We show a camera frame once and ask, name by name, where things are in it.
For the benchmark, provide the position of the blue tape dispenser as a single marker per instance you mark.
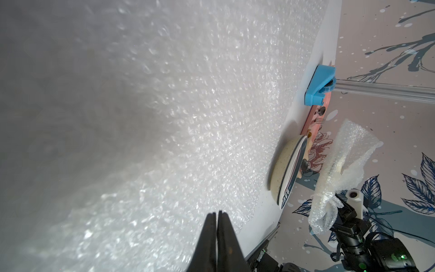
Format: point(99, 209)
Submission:
point(323, 81)

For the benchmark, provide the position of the black ladle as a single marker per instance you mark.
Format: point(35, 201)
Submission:
point(304, 168)

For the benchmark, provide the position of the bubble wrap sheet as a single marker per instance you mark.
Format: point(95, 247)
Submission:
point(124, 123)
point(343, 169)

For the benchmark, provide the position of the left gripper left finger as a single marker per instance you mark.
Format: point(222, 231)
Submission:
point(204, 256)

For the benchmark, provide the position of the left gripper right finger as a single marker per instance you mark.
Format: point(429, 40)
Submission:
point(229, 253)

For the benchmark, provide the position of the dark rimmed plate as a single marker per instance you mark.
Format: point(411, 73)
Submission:
point(286, 169)

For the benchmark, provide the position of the pink tray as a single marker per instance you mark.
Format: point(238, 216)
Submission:
point(316, 118)

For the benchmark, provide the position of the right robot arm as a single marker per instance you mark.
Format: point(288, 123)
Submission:
point(386, 254)

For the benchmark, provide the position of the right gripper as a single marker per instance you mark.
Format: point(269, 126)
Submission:
point(349, 230)

